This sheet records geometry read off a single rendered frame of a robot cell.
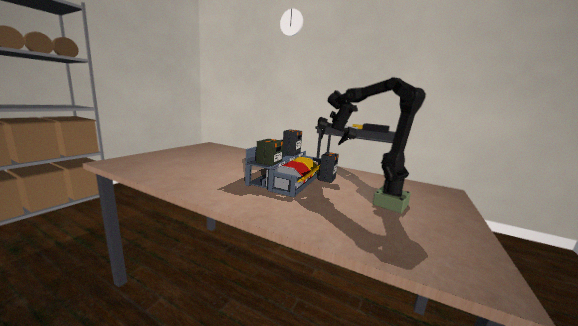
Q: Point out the red open bin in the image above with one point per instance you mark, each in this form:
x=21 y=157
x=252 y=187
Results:
x=301 y=168

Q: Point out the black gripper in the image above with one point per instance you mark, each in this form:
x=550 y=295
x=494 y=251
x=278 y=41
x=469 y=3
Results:
x=338 y=123

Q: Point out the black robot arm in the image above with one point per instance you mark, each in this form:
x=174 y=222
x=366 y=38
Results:
x=411 y=99

